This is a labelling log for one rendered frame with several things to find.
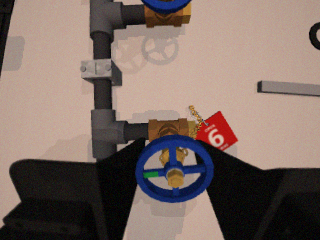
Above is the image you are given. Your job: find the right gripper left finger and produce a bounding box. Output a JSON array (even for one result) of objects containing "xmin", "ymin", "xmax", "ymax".
[{"xmin": 9, "ymin": 137, "xmax": 145, "ymax": 240}]

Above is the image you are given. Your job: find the small black rubber ring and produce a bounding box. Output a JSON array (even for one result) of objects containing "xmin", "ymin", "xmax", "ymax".
[{"xmin": 309, "ymin": 22, "xmax": 320, "ymax": 50}]

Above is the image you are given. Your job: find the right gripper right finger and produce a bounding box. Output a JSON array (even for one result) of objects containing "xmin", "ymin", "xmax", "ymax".
[{"xmin": 196, "ymin": 139, "xmax": 320, "ymax": 240}]

